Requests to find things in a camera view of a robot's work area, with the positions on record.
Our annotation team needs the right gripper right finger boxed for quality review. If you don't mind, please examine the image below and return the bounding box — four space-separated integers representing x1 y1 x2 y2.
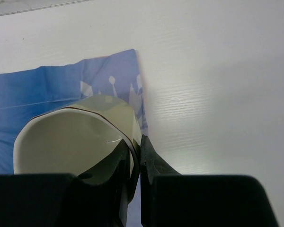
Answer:
140 136 278 227

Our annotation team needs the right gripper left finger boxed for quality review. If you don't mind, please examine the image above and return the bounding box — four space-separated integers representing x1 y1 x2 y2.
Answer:
0 141 130 227

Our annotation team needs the white cup yellow handle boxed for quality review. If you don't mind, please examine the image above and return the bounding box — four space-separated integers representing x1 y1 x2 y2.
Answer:
13 95 142 200

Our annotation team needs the blue princess print cloth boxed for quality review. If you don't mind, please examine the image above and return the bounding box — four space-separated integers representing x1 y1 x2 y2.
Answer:
0 48 150 227

